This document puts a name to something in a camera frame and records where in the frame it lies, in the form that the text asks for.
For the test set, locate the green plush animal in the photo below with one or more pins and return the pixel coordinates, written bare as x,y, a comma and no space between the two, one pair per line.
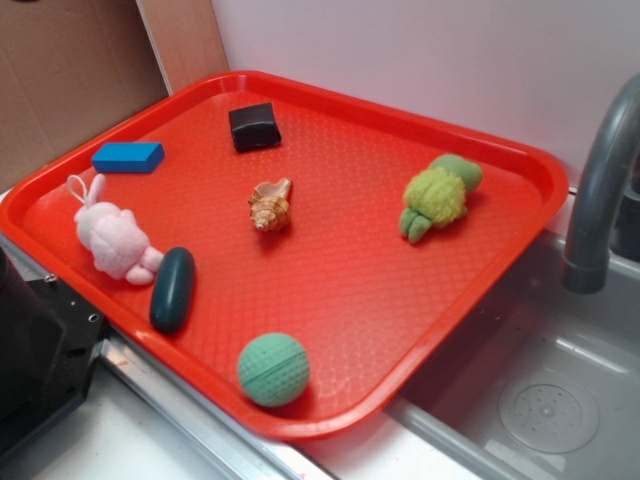
437,196

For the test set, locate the dark green oval soap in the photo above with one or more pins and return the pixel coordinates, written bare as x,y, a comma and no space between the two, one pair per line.
173,291

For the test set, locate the tan conch seashell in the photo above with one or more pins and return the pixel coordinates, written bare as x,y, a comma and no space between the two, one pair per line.
269,205

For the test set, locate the brown cardboard panel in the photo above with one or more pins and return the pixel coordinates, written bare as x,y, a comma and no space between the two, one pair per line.
70,70

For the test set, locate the grey toy faucet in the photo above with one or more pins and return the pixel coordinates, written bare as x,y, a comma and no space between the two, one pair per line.
605,215

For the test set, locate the grey plastic sink basin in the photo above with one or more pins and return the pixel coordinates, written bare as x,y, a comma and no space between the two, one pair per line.
536,382

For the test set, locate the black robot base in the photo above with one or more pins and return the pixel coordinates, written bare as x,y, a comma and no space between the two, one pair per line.
50,339

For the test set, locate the black rectangular block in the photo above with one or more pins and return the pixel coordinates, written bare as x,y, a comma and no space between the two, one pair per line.
254,127

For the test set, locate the blue rectangular block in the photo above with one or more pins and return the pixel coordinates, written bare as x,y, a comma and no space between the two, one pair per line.
128,157

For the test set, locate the red plastic tray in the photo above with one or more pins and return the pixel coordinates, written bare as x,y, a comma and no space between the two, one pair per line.
368,306

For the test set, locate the green dimpled ball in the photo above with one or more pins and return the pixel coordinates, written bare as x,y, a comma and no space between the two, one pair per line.
274,370

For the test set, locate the pink plush bunny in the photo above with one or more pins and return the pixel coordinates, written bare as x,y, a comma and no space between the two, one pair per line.
119,247

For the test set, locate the wooden board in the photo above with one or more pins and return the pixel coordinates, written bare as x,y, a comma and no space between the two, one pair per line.
185,39

